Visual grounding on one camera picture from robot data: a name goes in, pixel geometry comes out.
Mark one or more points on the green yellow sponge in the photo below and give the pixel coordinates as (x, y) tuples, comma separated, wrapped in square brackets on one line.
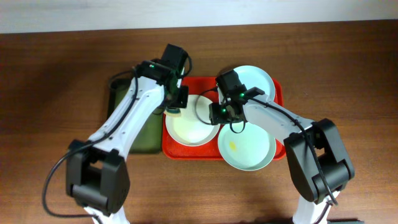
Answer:
[(174, 112)]

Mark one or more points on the light blue plate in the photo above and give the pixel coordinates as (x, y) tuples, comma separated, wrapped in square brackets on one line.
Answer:
[(252, 76)]

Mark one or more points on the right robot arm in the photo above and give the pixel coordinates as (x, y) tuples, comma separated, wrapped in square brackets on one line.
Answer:
[(318, 161)]

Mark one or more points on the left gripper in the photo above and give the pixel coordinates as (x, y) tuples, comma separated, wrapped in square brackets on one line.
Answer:
[(179, 97)]

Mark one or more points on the dark green tray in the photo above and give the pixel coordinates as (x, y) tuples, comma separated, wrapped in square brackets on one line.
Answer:
[(149, 138)]

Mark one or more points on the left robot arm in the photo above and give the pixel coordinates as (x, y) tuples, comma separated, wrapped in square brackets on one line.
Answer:
[(97, 176)]

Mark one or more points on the light green plate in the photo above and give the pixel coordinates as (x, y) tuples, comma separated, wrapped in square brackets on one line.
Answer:
[(246, 146)]

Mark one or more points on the white plate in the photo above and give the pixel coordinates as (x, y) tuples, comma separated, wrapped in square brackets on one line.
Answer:
[(193, 127)]

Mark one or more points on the red plastic tray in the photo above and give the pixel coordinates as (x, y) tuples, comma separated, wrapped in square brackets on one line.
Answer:
[(208, 151)]

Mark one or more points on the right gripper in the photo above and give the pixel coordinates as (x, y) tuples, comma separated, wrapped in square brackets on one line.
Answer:
[(213, 116)]

